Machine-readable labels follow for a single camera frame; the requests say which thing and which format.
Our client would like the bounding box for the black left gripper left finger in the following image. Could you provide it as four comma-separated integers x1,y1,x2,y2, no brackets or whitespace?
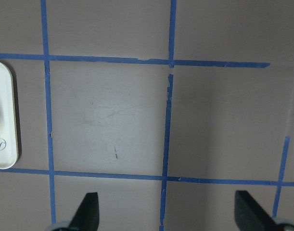
68,192,99,231

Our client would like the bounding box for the cream plastic tray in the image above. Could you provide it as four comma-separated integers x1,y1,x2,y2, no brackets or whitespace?
0,62,19,169

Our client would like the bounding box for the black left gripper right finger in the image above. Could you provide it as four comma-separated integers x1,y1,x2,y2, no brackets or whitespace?
234,190,277,231

